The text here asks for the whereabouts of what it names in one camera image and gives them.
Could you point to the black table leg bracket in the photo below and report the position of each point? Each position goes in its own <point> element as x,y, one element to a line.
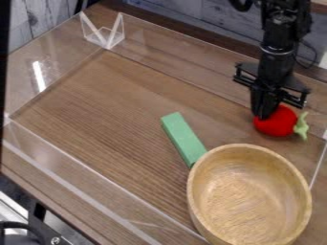
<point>49,236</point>

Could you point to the green rectangular block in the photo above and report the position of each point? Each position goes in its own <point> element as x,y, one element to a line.
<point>185,139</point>

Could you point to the clear acrylic enclosure wall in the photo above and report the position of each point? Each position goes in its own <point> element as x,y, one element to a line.
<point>90,88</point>

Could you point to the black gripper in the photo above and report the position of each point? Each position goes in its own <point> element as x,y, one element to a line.
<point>272,81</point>

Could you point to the wooden bowl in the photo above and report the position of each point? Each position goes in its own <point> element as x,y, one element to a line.
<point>249,197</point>

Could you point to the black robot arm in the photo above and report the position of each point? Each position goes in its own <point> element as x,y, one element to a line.
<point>286,23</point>

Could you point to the red plush strawberry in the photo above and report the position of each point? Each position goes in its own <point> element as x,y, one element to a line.
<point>284,123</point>

